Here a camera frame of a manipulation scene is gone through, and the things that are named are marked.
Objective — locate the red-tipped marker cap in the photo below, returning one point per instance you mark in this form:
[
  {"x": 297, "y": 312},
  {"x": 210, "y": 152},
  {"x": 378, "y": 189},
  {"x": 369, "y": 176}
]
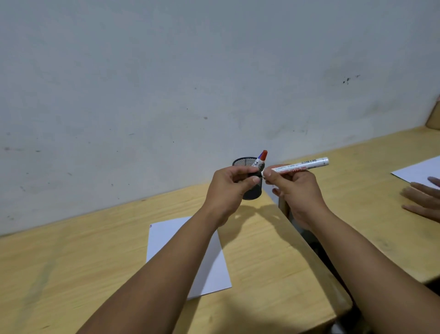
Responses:
[{"x": 261, "y": 159}]

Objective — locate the tan cardboard box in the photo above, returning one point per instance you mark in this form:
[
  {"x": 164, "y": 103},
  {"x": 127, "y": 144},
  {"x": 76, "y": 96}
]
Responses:
[{"x": 434, "y": 117}]

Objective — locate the white paper sheet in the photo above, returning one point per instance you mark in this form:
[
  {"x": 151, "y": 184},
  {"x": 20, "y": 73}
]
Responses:
[
  {"x": 417, "y": 171},
  {"x": 215, "y": 268}
]

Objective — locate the person's left hand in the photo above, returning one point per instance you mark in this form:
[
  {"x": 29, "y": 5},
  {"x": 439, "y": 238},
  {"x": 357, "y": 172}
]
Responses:
[{"x": 223, "y": 192}]

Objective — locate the white marker pen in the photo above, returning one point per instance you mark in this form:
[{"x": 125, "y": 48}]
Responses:
[{"x": 309, "y": 164}]

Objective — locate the black mesh pen holder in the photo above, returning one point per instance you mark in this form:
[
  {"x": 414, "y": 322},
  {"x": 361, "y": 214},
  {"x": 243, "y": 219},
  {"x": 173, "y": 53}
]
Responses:
[{"x": 253, "y": 193}]

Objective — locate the person's right thumb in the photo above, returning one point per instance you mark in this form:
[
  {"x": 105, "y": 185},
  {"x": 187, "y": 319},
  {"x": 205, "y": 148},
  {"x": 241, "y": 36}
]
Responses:
[{"x": 273, "y": 178}]

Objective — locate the person's left thumb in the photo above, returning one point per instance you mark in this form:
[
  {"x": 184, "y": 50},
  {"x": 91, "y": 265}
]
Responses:
[{"x": 249, "y": 183}]

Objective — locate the person's right hand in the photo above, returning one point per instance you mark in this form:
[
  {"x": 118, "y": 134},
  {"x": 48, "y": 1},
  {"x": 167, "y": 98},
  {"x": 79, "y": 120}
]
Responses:
[{"x": 300, "y": 196}]

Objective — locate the person's right forearm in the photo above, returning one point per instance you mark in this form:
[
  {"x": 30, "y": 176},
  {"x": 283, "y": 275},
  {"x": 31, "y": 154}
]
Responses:
[{"x": 371, "y": 275}]

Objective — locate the person's left forearm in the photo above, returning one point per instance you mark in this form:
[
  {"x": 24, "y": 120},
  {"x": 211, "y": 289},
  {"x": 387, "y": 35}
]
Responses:
[{"x": 161, "y": 275}]

